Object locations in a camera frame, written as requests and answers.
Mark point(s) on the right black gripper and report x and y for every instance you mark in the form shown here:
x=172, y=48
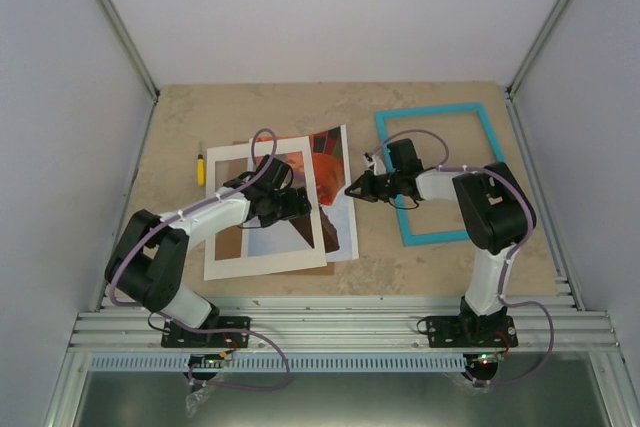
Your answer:
x=369, y=193

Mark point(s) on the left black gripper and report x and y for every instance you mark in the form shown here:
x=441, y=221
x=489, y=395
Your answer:
x=293, y=210

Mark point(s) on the hot air balloon photo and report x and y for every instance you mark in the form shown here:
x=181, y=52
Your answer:
x=336, y=210

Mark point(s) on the yellow handled screwdriver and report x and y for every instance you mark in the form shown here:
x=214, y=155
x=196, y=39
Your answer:
x=201, y=167

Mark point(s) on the white mat board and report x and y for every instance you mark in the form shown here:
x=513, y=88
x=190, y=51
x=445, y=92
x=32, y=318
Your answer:
x=295, y=257

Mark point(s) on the teal wooden picture frame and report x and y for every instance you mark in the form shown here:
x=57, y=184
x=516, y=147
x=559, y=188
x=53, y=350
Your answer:
x=381, y=117

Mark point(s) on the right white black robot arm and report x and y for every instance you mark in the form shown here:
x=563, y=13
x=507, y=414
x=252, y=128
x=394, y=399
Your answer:
x=498, y=220

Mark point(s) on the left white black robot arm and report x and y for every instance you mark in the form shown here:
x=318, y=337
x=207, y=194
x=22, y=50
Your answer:
x=148, y=261

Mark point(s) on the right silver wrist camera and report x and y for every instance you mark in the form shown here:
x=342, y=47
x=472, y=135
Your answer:
x=374, y=163

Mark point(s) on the aluminium rail platform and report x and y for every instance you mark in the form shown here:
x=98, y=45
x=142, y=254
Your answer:
x=351, y=324

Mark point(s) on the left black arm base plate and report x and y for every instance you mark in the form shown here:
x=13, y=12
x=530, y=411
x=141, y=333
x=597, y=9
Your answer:
x=224, y=333

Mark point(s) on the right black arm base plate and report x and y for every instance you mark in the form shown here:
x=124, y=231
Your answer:
x=458, y=332

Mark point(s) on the grey slotted cable duct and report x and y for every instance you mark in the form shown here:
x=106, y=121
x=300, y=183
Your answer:
x=269, y=362

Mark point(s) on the left aluminium corner post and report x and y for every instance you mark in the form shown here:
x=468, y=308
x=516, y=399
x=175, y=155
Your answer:
x=122, y=34

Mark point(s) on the aluminium corner post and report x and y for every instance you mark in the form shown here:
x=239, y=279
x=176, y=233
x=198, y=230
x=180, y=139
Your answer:
x=543, y=36
x=122, y=34

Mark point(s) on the right aluminium corner post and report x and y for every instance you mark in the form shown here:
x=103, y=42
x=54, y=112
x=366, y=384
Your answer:
x=543, y=36

